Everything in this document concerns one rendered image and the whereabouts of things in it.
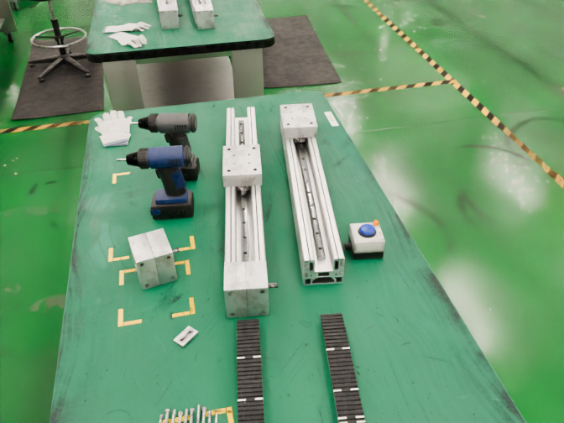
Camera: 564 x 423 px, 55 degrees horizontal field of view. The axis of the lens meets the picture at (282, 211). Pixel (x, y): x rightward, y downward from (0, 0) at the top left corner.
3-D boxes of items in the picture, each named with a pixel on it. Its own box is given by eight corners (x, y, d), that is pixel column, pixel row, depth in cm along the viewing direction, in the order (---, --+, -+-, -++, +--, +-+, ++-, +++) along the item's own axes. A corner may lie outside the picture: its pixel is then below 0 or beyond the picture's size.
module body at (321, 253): (342, 283, 135) (345, 258, 130) (303, 285, 135) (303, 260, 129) (307, 125, 198) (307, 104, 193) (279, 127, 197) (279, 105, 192)
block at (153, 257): (187, 277, 138) (182, 249, 132) (142, 290, 134) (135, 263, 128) (177, 253, 145) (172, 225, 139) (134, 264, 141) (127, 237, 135)
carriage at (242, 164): (262, 192, 156) (261, 173, 152) (224, 195, 155) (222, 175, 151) (260, 162, 168) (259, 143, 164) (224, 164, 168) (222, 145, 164)
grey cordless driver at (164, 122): (201, 181, 171) (192, 120, 157) (138, 182, 171) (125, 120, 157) (203, 168, 177) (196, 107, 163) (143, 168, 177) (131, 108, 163)
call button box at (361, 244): (383, 258, 142) (385, 240, 138) (347, 260, 142) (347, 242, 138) (376, 237, 148) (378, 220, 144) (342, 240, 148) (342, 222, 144)
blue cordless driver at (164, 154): (197, 217, 156) (188, 154, 143) (127, 222, 155) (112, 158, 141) (198, 201, 162) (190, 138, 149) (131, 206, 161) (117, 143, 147)
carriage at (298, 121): (316, 144, 176) (317, 126, 172) (283, 146, 176) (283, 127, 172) (311, 120, 189) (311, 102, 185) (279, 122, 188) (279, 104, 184)
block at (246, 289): (279, 315, 127) (279, 286, 122) (227, 318, 127) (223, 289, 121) (276, 287, 134) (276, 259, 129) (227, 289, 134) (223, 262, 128)
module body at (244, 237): (267, 287, 134) (266, 263, 129) (227, 289, 134) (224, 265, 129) (255, 127, 197) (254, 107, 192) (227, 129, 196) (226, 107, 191)
